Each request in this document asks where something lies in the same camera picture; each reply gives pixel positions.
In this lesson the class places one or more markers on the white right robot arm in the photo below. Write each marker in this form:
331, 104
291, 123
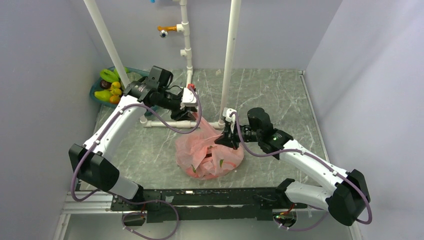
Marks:
341, 193

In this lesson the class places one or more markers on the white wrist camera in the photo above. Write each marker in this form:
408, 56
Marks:
188, 99
229, 116

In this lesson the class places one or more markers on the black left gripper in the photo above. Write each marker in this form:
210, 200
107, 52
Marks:
185, 115

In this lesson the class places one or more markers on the green banana bunch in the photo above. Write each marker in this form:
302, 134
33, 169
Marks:
109, 76

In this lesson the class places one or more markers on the orange faucet valve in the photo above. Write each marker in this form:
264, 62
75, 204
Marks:
164, 30

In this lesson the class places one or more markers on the white pvc pipe assembly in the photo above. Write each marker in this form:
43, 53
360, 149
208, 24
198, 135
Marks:
184, 29

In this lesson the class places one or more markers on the aluminium frame rail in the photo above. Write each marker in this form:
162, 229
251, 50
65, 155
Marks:
98, 203

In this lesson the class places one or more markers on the green mango fake fruit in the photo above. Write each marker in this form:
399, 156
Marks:
103, 95

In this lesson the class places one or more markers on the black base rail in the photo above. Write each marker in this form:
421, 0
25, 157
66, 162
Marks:
259, 203

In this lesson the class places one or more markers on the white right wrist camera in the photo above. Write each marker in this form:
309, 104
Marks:
229, 116

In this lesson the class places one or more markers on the yellow banana bunch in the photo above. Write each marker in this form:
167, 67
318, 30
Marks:
115, 88

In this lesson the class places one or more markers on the dark plum fake fruit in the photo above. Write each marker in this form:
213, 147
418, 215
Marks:
105, 85

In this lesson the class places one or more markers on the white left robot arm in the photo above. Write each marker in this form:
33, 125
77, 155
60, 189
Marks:
91, 161

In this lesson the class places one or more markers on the small orange fake fruit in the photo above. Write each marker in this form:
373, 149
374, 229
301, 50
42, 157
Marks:
114, 99

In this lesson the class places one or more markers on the pink peach-print plastic bag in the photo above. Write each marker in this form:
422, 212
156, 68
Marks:
200, 157

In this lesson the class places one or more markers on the white left slanted pole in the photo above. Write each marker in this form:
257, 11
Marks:
103, 31

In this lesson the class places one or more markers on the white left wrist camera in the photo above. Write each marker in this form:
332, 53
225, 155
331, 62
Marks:
188, 99

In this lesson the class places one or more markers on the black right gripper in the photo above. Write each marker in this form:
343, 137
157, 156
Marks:
228, 138

